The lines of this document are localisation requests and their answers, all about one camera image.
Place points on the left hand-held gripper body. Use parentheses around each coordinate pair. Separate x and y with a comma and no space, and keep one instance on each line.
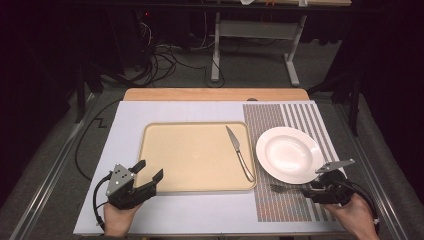
(120,186)

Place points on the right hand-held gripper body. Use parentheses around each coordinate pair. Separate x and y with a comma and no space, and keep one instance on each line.
(336,190)

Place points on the silver fork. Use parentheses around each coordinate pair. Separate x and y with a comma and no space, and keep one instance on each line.
(283,189)

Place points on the beige plastic tray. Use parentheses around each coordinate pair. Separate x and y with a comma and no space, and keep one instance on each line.
(186,156)

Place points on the white round plate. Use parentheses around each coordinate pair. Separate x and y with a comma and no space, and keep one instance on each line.
(288,155)

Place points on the silver table knife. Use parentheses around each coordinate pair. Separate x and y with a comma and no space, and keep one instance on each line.
(237,148)

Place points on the person's right hand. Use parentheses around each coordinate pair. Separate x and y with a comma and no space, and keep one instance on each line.
(356,213)

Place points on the person's left hand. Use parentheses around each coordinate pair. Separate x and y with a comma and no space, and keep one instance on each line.
(118,221)

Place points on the white board sheet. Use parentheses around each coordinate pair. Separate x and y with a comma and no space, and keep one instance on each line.
(186,211)

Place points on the black metal stand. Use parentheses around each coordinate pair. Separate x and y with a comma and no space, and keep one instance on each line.
(80,96)
(354,106)

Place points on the striped woven placemat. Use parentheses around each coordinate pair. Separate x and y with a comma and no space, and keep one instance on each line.
(263,116)

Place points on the aluminium floor rail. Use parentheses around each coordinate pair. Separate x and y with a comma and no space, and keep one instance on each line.
(50,173)
(383,186)

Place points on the white metal desk frame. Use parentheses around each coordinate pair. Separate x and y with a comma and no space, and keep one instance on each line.
(256,29)

